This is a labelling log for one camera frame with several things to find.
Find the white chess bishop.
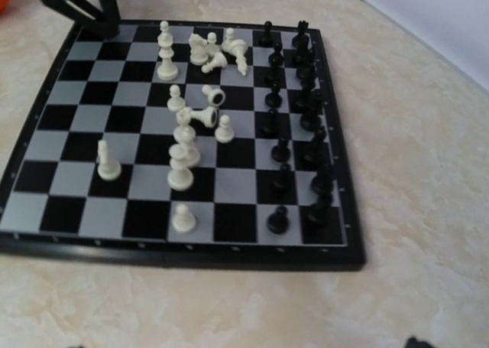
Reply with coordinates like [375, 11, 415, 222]
[173, 107, 201, 168]

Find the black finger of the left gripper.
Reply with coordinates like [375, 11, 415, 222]
[40, 0, 121, 39]

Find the white chess queen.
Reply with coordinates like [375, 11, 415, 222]
[167, 144, 194, 191]

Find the black folding chess board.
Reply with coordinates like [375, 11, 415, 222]
[1, 20, 366, 271]

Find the white chess pawn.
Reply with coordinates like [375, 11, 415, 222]
[171, 203, 196, 233]

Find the black chess pawn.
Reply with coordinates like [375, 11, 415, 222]
[267, 206, 289, 234]

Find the white chess king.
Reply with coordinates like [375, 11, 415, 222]
[157, 34, 179, 82]

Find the white chess knight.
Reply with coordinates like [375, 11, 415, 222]
[97, 140, 121, 181]

